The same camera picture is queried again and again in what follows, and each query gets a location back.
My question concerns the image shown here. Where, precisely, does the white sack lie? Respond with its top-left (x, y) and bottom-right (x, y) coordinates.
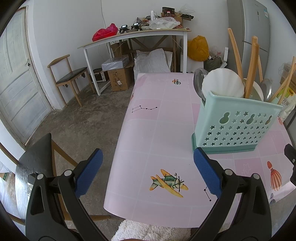
top-left (134, 49), bottom-right (173, 75)

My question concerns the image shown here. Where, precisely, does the yellow-green rice bag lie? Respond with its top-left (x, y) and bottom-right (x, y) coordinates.
top-left (276, 89), bottom-right (296, 122)

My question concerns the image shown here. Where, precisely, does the white fluffy rug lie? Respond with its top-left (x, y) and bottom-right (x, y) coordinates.
top-left (111, 219), bottom-right (192, 241)

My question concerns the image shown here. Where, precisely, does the wooden chair with dark seat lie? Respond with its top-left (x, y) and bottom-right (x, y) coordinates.
top-left (47, 54), bottom-right (95, 107)
top-left (0, 133), bottom-right (111, 226)

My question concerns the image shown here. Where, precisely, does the metal spoon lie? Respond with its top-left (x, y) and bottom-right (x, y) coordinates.
top-left (193, 68), bottom-right (207, 103)
top-left (259, 78), bottom-right (273, 102)

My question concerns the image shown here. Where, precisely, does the plastic-wrapped grey box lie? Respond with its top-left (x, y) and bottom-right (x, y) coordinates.
top-left (101, 56), bottom-right (129, 71)

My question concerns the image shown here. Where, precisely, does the dark green bag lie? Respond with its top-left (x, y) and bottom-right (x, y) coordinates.
top-left (203, 53), bottom-right (228, 72)

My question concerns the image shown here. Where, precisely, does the small white appliance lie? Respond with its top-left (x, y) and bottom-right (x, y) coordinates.
top-left (91, 68), bottom-right (109, 83)

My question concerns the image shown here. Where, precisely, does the brown box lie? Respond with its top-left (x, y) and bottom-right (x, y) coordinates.
top-left (162, 7), bottom-right (176, 18)

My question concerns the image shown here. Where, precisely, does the yellow plastic bag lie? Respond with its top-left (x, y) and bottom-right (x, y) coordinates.
top-left (187, 35), bottom-right (210, 62)

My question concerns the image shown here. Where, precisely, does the red plastic bag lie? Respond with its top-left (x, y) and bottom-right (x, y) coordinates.
top-left (92, 23), bottom-right (118, 42)

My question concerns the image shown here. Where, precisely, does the grey refrigerator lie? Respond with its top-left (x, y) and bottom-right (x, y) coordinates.
top-left (228, 0), bottom-right (271, 70)

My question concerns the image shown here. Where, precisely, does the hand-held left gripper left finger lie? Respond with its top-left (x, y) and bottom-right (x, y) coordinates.
top-left (26, 148), bottom-right (109, 241)

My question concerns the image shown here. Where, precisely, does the white desk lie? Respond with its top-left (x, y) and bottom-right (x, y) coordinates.
top-left (77, 29), bottom-right (192, 96)

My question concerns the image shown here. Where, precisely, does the clear plastic bag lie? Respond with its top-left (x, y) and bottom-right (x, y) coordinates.
top-left (148, 18), bottom-right (182, 30)

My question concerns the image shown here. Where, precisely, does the mint green utensil holder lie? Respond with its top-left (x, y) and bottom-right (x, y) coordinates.
top-left (191, 91), bottom-right (284, 154)

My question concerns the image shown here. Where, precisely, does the white panel door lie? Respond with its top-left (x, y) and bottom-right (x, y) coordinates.
top-left (0, 7), bottom-right (52, 149)

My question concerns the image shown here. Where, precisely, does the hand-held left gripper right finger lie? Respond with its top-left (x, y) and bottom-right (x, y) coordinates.
top-left (187, 146), bottom-right (272, 241)

